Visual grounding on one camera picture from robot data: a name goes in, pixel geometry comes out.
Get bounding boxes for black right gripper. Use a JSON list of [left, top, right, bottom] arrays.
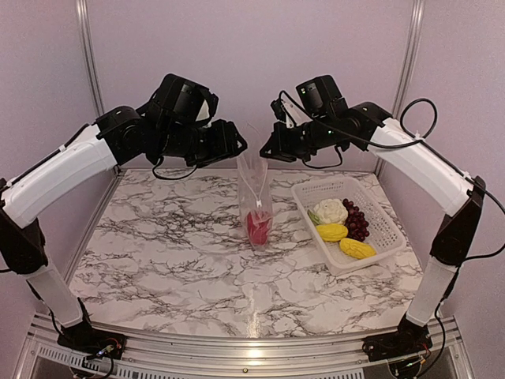
[[260, 114, 339, 162]]

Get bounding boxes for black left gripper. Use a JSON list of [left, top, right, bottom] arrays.
[[155, 118, 247, 167]]

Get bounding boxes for clear zip top bag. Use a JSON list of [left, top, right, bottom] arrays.
[[237, 123, 273, 251]]

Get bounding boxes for red toy bell pepper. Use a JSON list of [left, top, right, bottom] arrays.
[[245, 211, 272, 246]]

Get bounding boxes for white toy cauliflower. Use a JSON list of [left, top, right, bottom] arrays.
[[313, 198, 349, 224]]

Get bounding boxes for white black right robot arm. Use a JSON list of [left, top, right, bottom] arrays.
[[260, 75, 488, 362]]

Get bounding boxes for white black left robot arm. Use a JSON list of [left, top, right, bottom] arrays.
[[1, 73, 247, 355]]

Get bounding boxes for dark red toy grapes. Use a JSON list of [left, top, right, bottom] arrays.
[[342, 198, 370, 242]]

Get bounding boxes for white plastic mesh basket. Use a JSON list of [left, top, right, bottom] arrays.
[[291, 174, 406, 276]]

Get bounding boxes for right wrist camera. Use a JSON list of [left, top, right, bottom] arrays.
[[271, 94, 304, 132]]

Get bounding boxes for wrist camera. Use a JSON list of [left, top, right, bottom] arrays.
[[195, 88, 219, 127], [271, 94, 304, 132]]

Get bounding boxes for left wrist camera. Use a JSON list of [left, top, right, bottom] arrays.
[[195, 88, 219, 127]]

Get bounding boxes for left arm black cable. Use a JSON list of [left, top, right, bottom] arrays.
[[151, 156, 198, 181]]

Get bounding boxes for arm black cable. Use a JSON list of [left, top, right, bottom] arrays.
[[315, 98, 440, 150], [151, 156, 198, 181]]

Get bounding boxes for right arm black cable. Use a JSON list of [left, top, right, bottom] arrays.
[[315, 98, 440, 150]]

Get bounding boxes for left aluminium frame post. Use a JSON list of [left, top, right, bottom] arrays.
[[74, 0, 119, 174]]

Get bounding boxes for aluminium frame post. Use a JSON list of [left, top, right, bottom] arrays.
[[391, 0, 425, 118], [74, 0, 119, 174]]

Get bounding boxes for right aluminium frame post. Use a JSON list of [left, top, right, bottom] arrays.
[[391, 0, 425, 118]]

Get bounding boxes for aluminium front rail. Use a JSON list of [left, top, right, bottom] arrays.
[[15, 311, 474, 379]]

